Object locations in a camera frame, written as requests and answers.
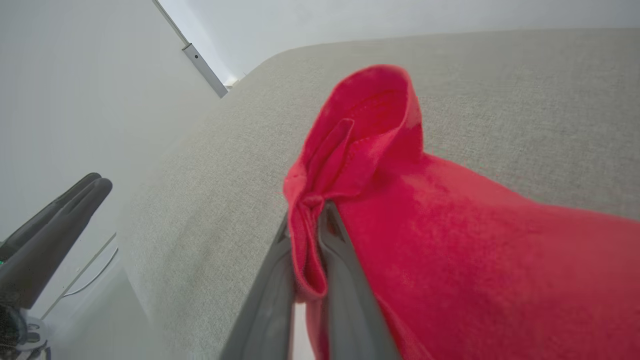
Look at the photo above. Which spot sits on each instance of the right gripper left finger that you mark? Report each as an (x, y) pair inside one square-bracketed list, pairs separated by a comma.
[(270, 310)]

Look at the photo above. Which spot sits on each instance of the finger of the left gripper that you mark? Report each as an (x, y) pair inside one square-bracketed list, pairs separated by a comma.
[(50, 210), (45, 255)]

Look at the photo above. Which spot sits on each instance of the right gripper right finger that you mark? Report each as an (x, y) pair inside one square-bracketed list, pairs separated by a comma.
[(350, 310)]

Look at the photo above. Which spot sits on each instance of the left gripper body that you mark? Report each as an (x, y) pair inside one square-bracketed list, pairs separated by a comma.
[(20, 335)]

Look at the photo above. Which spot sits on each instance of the red and white jersey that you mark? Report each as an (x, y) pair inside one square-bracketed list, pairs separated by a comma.
[(450, 250)]

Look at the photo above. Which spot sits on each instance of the grey fabric sofa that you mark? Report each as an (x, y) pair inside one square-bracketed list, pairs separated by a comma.
[(500, 100)]

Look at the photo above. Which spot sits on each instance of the grey metal wall rail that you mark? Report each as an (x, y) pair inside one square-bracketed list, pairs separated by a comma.
[(202, 65)]

